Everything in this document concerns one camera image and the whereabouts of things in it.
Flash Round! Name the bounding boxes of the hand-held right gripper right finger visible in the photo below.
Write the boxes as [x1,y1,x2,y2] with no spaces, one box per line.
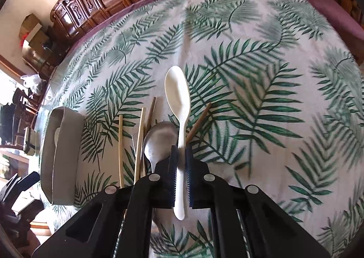
[185,144,332,258]

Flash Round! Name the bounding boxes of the grey utensil holder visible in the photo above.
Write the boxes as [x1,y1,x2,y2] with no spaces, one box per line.
[40,106,85,206]

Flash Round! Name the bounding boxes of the cardboard boxes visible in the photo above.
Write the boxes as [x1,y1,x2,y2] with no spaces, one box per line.
[18,13,44,48]

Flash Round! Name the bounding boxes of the purple seat cushion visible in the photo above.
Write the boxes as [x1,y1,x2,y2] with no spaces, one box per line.
[296,0,364,48]

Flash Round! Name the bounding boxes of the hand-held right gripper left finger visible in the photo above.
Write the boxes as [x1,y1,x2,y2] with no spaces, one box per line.
[31,146,178,258]

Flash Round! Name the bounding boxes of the metal spoon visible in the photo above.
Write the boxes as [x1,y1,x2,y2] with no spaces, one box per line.
[143,121,179,175]

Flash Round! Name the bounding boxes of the white plastic bag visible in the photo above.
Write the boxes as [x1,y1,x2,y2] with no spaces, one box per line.
[20,74,44,95]

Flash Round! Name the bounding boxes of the leaf print tablecloth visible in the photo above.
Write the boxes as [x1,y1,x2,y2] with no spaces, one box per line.
[40,0,364,258]

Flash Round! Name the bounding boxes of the large white plastic spoon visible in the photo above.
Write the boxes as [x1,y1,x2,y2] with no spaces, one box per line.
[165,66,191,221]

